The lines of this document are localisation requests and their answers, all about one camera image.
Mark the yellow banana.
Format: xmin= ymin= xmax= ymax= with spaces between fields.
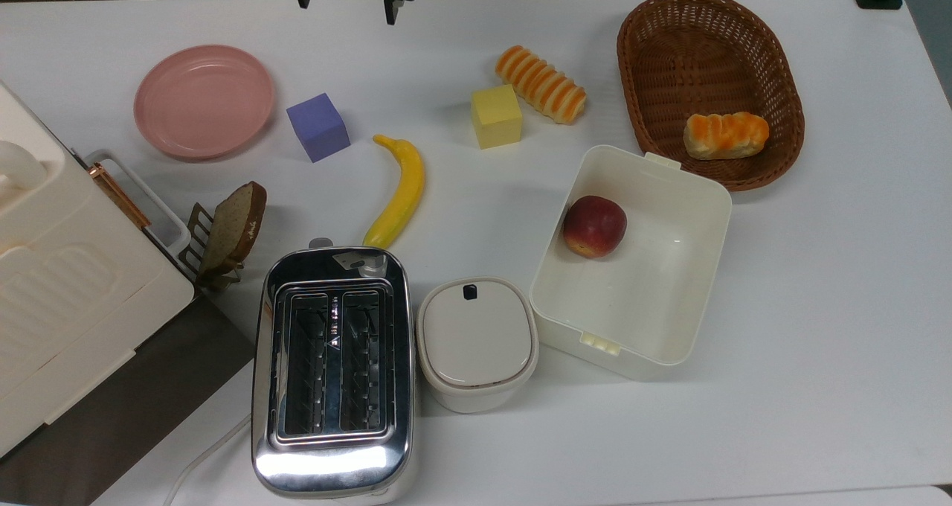
xmin=362 ymin=134 xmax=426 ymax=251

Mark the chrome and cream toaster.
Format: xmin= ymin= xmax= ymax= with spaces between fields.
xmin=251 ymin=238 xmax=417 ymax=503

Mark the purple foam cube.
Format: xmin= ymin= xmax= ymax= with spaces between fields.
xmin=286 ymin=93 xmax=351 ymax=164

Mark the long orange striped bread roll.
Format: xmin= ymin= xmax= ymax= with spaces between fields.
xmin=495 ymin=45 xmax=588 ymax=126

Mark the white cabinet handle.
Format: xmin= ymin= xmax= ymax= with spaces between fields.
xmin=84 ymin=149 xmax=192 ymax=257

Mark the pink plate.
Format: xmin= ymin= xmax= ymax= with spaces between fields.
xmin=134 ymin=45 xmax=276 ymax=161

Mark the copper strip on bread box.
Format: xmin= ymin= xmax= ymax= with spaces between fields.
xmin=89 ymin=162 xmax=152 ymax=230

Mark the cream bread box with handles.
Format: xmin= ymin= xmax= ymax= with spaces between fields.
xmin=0 ymin=82 xmax=196 ymax=458

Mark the brown bread slice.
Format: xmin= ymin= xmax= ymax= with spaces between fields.
xmin=197 ymin=181 xmax=268 ymax=275

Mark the white rectangular plastic container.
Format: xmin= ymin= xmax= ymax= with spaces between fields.
xmin=529 ymin=144 xmax=733 ymax=382

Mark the red apple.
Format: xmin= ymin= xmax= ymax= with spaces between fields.
xmin=562 ymin=195 xmax=628 ymax=260

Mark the yellow foam cube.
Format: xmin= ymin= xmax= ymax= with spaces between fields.
xmin=470 ymin=84 xmax=524 ymax=150

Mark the white toaster power cable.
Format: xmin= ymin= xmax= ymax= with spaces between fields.
xmin=162 ymin=413 xmax=254 ymax=506

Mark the small white lidded bin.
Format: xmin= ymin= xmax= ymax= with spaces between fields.
xmin=416 ymin=276 xmax=539 ymax=414

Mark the short orange striped bun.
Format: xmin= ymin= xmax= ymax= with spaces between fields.
xmin=683 ymin=111 xmax=771 ymax=161

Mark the brown wicker basket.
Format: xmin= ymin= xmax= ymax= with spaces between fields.
xmin=617 ymin=0 xmax=806 ymax=192

